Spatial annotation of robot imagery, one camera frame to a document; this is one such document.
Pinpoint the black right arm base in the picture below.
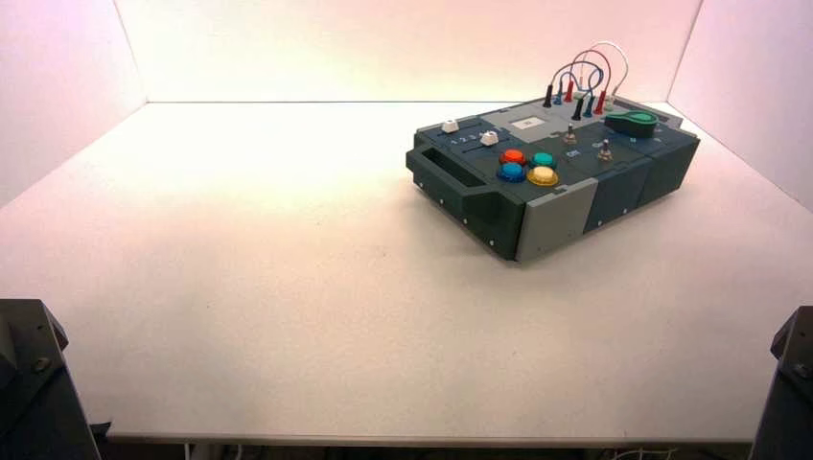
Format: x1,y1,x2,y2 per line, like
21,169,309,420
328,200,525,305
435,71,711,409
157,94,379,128
749,306,813,460

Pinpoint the green rotary knob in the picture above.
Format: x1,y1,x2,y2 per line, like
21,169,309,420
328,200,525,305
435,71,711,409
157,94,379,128
603,109,660,140

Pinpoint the white jumper cable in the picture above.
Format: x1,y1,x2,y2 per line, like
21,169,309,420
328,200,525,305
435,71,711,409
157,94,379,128
574,40,630,113

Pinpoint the dark teal control box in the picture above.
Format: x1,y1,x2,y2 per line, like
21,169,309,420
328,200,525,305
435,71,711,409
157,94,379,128
405,95,702,264

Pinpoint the yellow push button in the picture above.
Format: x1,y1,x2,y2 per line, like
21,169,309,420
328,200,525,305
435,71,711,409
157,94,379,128
526,166,560,188

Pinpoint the blue jumper cable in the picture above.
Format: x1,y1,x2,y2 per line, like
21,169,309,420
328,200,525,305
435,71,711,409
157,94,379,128
553,63,605,119

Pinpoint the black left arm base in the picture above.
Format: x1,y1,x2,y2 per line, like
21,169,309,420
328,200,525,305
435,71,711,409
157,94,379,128
0,298,103,460

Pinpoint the black jumper cable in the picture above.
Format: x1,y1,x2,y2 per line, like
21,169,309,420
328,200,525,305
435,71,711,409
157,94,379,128
543,61,584,122

